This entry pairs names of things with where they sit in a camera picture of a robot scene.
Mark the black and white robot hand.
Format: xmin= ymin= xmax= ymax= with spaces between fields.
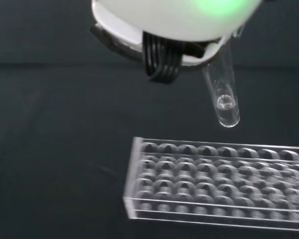
xmin=89 ymin=0 xmax=264 ymax=85

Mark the clear acrylic test tube rack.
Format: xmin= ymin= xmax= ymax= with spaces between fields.
xmin=123 ymin=136 xmax=299 ymax=233

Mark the black bench cloth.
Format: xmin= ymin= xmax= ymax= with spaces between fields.
xmin=0 ymin=0 xmax=299 ymax=239

